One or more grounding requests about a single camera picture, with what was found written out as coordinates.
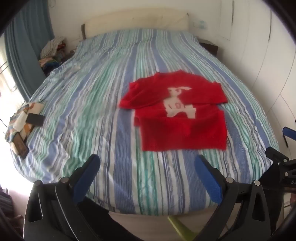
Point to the pile of clothes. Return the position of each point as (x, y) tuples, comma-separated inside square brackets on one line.
[(52, 49)]

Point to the black phone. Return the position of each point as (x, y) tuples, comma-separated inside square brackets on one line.
[(35, 119)]

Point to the green plastic object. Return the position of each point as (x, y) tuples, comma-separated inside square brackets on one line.
[(181, 229)]

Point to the red sweater with white print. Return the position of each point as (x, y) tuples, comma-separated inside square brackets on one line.
[(182, 129)]

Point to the bed with striped cover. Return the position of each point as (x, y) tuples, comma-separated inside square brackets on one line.
[(92, 115)]

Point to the wall socket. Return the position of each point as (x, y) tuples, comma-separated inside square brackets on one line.
[(198, 24)]

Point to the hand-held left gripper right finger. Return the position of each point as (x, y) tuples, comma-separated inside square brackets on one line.
[(208, 180)]

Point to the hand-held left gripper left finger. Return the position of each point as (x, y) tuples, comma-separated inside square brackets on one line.
[(86, 179)]

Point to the window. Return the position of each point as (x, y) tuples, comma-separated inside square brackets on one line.
[(5, 81)]

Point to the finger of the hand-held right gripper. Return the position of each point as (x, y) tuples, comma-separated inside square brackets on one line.
[(276, 157), (290, 133)]

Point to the dark wooden nightstand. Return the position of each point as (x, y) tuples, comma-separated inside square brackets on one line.
[(209, 46)]

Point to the cream headboard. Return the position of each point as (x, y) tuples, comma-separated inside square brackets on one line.
[(138, 24)]

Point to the patterned cloth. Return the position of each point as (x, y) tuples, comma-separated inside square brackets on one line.
[(18, 118)]

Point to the white wardrobe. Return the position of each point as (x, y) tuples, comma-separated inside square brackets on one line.
[(259, 46)]

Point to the blue curtain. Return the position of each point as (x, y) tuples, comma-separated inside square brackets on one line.
[(27, 41)]

